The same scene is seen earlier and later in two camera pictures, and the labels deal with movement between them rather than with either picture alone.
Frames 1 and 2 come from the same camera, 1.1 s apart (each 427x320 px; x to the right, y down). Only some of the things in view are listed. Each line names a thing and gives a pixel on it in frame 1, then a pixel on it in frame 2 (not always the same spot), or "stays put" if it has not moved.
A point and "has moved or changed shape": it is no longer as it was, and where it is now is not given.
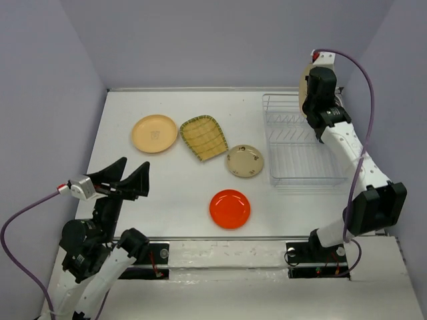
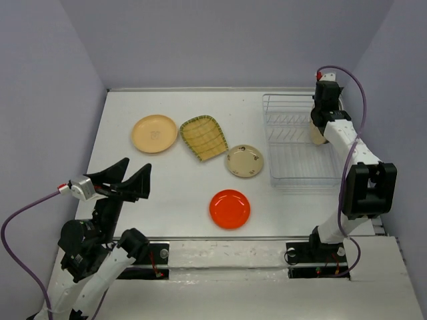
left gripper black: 136,183 stays put
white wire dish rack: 298,159 stays put
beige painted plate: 303,87 has moved or changed shape
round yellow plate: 154,133 stays put
